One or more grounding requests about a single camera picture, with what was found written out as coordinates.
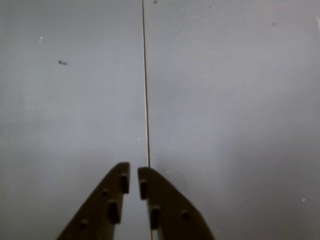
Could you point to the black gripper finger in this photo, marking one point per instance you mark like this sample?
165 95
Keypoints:
172 210
97 210

